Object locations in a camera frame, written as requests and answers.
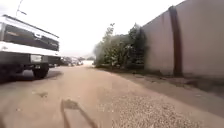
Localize green bushes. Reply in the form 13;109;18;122
93;22;147;70

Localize brown dirt road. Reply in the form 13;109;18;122
0;64;224;128

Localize parked vehicles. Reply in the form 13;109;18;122
58;56;85;67

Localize dark roadside ditch strip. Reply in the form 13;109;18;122
96;65;224;100

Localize white pickup truck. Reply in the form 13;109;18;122
0;14;62;82

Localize street lamp pole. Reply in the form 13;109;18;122
15;0;28;18

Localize grey concrete wall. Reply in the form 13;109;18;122
141;0;224;80

